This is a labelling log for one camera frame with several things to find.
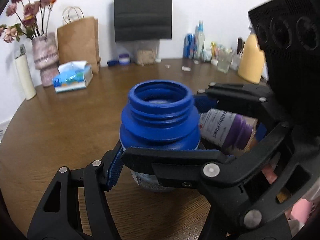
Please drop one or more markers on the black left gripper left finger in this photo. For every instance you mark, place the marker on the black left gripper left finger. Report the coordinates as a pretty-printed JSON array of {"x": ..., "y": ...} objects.
[{"x": 58, "y": 213}]

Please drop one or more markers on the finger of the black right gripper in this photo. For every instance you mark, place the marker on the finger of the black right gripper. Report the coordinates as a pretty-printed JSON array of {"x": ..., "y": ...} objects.
[
  {"x": 246, "y": 99},
  {"x": 261, "y": 131}
]

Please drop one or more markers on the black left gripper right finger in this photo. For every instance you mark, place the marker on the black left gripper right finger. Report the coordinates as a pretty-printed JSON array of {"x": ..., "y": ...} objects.
[{"x": 242, "y": 203}]

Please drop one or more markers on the purple supplement bottle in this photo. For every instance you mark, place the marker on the purple supplement bottle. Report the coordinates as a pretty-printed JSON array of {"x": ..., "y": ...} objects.
[{"x": 229, "y": 132}]

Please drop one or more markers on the blue supplement bottle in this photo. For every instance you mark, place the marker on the blue supplement bottle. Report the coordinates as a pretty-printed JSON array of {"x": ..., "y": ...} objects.
[{"x": 159, "y": 121}]

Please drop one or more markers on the clear drinking glass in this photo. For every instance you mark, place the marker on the clear drinking glass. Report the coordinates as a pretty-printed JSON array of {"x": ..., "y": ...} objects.
[{"x": 224, "y": 60}]

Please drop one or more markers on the yellow plastic jug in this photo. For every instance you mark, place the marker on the yellow plastic jug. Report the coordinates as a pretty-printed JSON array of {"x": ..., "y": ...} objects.
[{"x": 252, "y": 60}]

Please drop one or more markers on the blue drink can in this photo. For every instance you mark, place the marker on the blue drink can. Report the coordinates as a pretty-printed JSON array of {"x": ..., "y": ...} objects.
[{"x": 188, "y": 48}]

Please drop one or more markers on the clear jar with grains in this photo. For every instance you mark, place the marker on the clear jar with grains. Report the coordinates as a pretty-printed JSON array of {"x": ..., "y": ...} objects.
[{"x": 146, "y": 52}]

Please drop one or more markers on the small purple lidded jar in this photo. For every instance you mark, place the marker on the small purple lidded jar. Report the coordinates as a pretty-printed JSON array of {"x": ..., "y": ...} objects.
[{"x": 124, "y": 59}]

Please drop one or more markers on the blue jar lid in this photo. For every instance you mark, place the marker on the blue jar lid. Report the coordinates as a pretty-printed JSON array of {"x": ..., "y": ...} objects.
[{"x": 112, "y": 63}]

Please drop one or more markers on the cream cylindrical bottle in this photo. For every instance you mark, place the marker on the cream cylindrical bottle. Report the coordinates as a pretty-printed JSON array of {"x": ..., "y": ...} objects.
[{"x": 23, "y": 72}]

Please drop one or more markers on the blue tissue pack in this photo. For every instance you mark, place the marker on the blue tissue pack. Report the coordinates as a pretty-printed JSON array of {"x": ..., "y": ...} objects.
[{"x": 74, "y": 75}]

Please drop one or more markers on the brown paper bag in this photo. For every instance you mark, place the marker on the brown paper bag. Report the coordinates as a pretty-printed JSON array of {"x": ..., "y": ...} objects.
[{"x": 77, "y": 38}]

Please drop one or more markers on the pink ceramic vase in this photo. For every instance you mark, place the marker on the pink ceramic vase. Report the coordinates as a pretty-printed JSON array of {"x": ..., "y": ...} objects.
[{"x": 46, "y": 57}]

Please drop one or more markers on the dried pink flowers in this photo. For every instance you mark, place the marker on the dried pink flowers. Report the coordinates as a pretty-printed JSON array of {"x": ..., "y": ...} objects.
[{"x": 33, "y": 19}]

